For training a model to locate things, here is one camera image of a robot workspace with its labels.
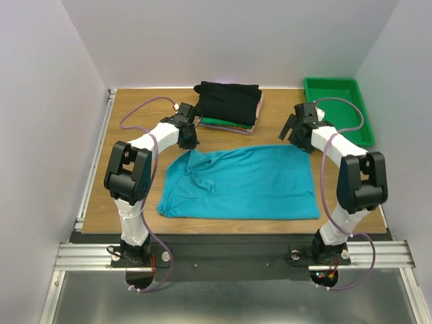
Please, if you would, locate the turquoise t shirt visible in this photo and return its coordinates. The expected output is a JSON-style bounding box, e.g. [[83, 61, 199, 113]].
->
[[157, 144, 319, 220]]

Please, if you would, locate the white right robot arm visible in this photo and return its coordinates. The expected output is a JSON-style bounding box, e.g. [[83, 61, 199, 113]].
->
[[279, 102, 388, 264]]

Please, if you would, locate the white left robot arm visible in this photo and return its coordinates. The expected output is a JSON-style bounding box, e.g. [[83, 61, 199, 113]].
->
[[103, 103, 198, 266]]

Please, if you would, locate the green folded t shirt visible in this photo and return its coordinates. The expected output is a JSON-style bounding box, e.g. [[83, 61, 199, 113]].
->
[[200, 117, 253, 130]]

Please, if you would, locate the pink folded t shirt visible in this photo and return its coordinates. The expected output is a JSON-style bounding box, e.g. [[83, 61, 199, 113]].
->
[[256, 91, 264, 119]]

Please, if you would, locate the green plastic bin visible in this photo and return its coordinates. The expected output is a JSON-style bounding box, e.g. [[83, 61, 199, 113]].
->
[[304, 77, 375, 147]]

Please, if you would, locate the purple folded t shirt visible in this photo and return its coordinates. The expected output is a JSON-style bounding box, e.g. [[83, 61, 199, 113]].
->
[[198, 118, 254, 135]]

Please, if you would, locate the orange patterned folded t shirt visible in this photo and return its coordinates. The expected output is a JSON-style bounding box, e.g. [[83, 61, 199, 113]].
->
[[221, 125, 249, 132]]

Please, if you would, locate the black folded t shirt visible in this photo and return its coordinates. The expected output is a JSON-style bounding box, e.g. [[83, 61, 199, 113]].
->
[[193, 81, 262, 126]]

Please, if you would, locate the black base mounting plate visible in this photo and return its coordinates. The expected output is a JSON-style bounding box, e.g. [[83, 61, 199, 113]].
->
[[68, 233, 375, 282]]

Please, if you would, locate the left side aluminium rail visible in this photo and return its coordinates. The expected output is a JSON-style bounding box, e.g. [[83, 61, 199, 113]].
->
[[74, 88, 117, 232]]

